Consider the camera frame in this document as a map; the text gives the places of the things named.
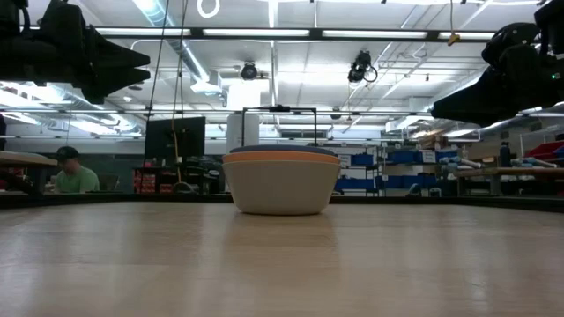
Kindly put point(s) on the red storage bins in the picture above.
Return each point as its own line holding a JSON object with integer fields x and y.
{"x": 150, "y": 182}

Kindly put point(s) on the person's dark cap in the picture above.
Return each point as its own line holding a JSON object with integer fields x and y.
{"x": 66, "y": 152}

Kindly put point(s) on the black distant rig frame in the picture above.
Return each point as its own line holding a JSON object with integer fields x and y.
{"x": 279, "y": 108}

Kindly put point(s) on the blue storage bin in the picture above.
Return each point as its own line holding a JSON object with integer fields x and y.
{"x": 362, "y": 159}
{"x": 445, "y": 155}
{"x": 403, "y": 157}

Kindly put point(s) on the person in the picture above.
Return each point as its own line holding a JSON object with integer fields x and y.
{"x": 77, "y": 180}

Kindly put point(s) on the blue bowl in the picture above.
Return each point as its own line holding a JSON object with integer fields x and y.
{"x": 282, "y": 149}

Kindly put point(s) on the white bowl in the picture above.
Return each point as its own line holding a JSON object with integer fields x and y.
{"x": 282, "y": 189}

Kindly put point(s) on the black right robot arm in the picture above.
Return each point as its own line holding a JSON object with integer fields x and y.
{"x": 551, "y": 17}

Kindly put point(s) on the orange bowl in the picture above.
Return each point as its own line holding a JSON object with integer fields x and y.
{"x": 282, "y": 157}

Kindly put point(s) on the black monitor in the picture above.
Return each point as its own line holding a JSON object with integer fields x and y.
{"x": 176, "y": 138}

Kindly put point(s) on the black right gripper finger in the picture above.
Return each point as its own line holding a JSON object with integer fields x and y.
{"x": 484, "y": 94}
{"x": 493, "y": 118}

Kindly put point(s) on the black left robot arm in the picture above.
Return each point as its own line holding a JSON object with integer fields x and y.
{"x": 11, "y": 17}

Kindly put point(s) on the yellow hanging connector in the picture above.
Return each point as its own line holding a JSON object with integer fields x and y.
{"x": 453, "y": 39}

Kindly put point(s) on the cardboard box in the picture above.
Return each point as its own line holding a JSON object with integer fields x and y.
{"x": 434, "y": 141}

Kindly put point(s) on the row of blue bins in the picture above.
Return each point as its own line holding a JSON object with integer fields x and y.
{"x": 388, "y": 182}

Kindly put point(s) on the wooden bench with rolls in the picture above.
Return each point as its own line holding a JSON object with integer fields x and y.
{"x": 506, "y": 172}

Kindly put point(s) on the black ceiling camera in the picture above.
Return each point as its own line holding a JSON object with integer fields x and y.
{"x": 249, "y": 71}

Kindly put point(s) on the wooden work table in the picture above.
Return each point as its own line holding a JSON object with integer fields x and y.
{"x": 22, "y": 158}

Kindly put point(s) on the red storage tray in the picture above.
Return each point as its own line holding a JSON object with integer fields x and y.
{"x": 546, "y": 150}

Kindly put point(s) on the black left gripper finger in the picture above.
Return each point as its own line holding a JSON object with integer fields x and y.
{"x": 110, "y": 83}
{"x": 114, "y": 55}

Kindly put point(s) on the dark bottle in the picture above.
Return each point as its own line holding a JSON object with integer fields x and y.
{"x": 505, "y": 155}

